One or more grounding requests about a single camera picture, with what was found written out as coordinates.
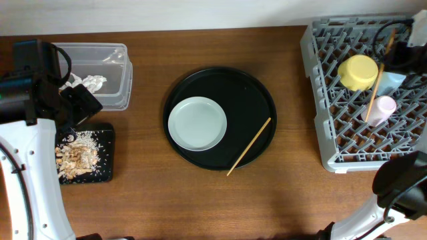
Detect grey plate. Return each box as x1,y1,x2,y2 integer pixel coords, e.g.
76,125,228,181
167,97,228,151

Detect clear plastic bin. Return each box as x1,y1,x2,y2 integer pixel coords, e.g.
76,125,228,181
55,43,133,111

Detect grey dishwasher rack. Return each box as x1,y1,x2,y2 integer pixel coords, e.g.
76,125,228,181
300,15,426,173

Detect black rectangular tray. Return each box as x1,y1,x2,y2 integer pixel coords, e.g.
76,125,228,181
56,123,115,185

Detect yellow bowl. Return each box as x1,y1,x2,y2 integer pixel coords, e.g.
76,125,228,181
338,55,379,91

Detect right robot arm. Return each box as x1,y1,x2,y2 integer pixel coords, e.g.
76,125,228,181
300,11,426,239

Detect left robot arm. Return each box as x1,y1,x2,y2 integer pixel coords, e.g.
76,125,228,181
1,39,103,239

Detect blue plastic cup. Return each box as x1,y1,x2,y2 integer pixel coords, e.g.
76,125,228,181
376,71,406,96

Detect pink plastic cup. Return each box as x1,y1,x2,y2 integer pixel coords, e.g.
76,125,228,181
368,95,397,127

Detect round black serving tray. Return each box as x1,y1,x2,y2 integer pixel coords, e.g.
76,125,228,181
163,67,277,171

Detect white napkin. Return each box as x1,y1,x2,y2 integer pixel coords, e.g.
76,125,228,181
59,73,107,93

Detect wooden chopstick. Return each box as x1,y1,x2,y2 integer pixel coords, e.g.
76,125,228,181
364,29,396,123
226,117,272,177

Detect peanut shells and rice scraps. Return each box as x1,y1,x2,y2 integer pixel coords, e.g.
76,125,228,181
55,131,103,181

